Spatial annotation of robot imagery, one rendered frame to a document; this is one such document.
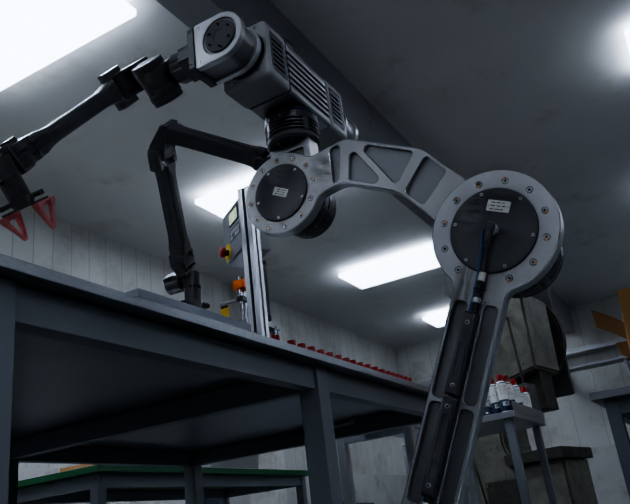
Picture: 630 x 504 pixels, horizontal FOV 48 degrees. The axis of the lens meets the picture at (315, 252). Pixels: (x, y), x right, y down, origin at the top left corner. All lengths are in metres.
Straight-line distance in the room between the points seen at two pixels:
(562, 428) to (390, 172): 9.97
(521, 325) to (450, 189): 4.60
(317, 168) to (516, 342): 4.54
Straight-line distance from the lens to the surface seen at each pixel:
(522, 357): 5.97
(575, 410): 11.34
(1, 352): 1.13
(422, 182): 1.49
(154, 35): 4.41
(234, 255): 2.39
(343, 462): 3.24
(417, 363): 12.10
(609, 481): 11.23
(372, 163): 1.55
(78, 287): 1.22
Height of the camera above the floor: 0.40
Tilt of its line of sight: 22 degrees up
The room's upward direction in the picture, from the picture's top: 7 degrees counter-clockwise
